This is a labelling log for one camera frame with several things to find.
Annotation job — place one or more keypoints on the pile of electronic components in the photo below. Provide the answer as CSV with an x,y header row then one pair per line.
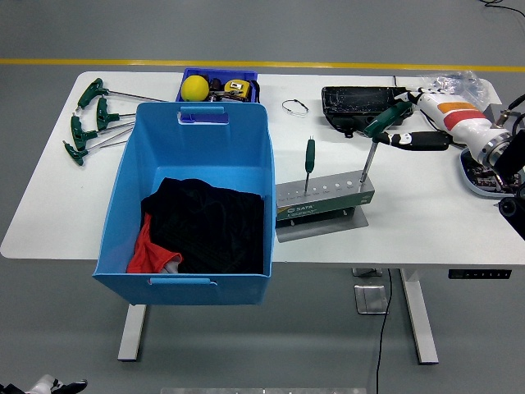
x,y
482,178

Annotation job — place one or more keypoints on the white table leg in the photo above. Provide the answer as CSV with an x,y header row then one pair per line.
x,y
420,320
132,332

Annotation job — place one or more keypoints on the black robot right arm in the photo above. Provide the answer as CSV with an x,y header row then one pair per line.
x,y
512,156

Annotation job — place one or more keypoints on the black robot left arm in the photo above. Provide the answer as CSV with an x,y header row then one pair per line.
x,y
10,390

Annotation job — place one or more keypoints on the large blue plastic bin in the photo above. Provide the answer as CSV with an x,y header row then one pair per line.
x,y
197,139

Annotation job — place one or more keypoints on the metal floor plate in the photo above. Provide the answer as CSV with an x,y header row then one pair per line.
x,y
371,299

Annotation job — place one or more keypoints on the white cloth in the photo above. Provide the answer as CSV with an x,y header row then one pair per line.
x,y
173,267

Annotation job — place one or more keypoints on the grey blue bowl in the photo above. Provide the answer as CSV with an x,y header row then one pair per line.
x,y
465,172

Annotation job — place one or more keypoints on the metal bracket under table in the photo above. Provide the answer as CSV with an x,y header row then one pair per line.
x,y
365,271

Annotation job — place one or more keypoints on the black table control panel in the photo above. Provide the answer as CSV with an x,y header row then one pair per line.
x,y
480,273

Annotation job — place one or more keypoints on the red cloth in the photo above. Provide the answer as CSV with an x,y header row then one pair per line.
x,y
147,254

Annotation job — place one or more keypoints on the black plastic case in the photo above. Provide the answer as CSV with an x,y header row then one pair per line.
x,y
352,100

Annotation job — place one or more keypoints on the small dark blue parts tray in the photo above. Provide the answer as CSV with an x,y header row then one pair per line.
x,y
217,73

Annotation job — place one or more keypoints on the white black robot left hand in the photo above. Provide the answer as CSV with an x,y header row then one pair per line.
x,y
45,386

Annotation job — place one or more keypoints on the grey green hex key stand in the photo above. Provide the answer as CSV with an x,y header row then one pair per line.
x,y
320,207

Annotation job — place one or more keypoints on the clear plastic parts bag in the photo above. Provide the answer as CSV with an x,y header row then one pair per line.
x,y
463,82

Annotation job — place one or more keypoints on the black cloth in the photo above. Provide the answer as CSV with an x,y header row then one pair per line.
x,y
217,230

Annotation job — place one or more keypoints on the yellow ball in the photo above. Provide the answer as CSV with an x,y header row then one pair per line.
x,y
194,88

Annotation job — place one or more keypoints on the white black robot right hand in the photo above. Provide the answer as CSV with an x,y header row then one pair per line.
x,y
463,119

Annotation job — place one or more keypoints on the yellow tape measure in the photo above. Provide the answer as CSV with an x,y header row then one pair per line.
x,y
238,90

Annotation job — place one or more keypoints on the dark brown tape roll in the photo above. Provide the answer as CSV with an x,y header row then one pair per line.
x,y
215,85

